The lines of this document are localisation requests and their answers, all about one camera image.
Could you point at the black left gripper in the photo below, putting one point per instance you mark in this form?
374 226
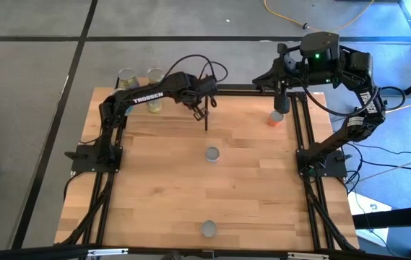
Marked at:
201 88

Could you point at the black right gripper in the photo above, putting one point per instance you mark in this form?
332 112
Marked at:
317 61

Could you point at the orange can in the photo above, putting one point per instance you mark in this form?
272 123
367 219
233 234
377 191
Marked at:
274 121

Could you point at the can with multicolour label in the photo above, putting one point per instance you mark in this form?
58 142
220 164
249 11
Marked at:
155 74

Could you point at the small light blue can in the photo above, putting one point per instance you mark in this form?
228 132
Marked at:
212 154

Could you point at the peas can blue yellow label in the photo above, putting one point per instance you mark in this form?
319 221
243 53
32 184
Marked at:
127 75

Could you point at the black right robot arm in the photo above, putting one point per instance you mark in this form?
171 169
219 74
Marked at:
357 68

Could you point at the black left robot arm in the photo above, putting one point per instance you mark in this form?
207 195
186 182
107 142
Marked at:
147 97

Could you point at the black floor tape line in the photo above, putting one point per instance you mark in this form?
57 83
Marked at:
31 195
190 38

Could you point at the white paper sheet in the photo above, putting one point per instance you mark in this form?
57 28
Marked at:
367 216

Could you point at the black metal beam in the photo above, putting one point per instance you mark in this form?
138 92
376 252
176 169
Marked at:
396 216

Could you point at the wooden shelf black metal frame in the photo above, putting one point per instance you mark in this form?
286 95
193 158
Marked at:
172 112

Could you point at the black aluminium rig frame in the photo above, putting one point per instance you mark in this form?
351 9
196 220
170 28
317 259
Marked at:
311 220

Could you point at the silver metal bracket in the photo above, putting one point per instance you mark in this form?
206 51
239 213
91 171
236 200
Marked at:
308 256
107 252

